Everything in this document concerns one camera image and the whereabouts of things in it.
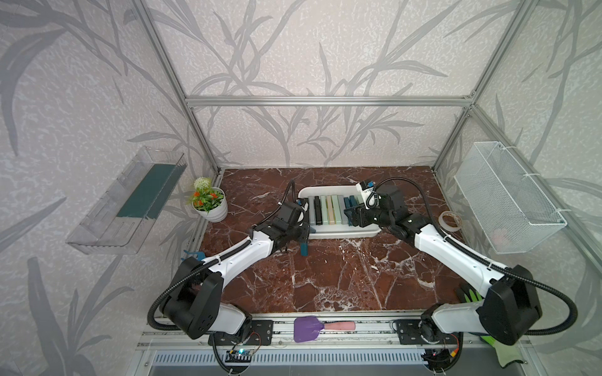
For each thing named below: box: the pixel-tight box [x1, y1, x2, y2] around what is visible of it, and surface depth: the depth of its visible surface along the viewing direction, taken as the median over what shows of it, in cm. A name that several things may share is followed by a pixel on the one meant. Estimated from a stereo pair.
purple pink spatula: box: [293, 315, 356, 343], surface depth 75 cm
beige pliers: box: [326, 195, 336, 225], surface depth 104 cm
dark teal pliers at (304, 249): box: [300, 242, 309, 257], surface depth 91 cm
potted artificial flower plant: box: [190, 177, 229, 223], surface depth 93 cm
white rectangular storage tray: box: [297, 184, 381, 239], surface depth 103 cm
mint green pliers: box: [319, 195, 330, 225], surface depth 103 cm
